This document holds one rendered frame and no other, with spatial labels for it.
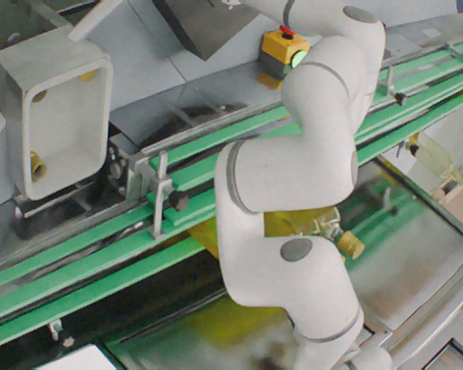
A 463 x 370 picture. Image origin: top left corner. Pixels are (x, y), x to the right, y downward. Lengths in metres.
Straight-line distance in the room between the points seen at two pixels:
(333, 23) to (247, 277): 0.40
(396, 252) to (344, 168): 0.81
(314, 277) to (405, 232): 0.86
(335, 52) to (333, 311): 0.33
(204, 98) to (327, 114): 0.55
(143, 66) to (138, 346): 0.50
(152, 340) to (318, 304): 0.50
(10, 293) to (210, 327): 0.42
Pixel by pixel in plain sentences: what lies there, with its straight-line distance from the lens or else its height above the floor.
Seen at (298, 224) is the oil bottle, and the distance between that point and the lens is 1.26.
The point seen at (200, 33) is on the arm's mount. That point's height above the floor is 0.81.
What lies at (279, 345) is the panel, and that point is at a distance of 1.26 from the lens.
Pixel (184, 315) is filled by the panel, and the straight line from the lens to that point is 1.28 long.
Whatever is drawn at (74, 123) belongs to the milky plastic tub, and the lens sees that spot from 1.18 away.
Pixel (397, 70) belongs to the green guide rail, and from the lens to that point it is 1.63.
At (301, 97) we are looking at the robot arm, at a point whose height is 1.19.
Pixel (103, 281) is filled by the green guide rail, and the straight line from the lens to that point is 1.19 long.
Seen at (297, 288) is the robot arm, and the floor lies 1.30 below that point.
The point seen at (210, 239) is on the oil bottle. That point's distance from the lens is 1.24.
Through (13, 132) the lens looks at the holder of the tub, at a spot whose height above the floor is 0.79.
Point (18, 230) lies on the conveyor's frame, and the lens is 1.15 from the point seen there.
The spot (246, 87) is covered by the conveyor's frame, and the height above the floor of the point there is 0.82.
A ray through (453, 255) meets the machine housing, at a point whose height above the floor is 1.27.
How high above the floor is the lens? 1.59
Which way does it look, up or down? 31 degrees down
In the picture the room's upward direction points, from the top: 130 degrees clockwise
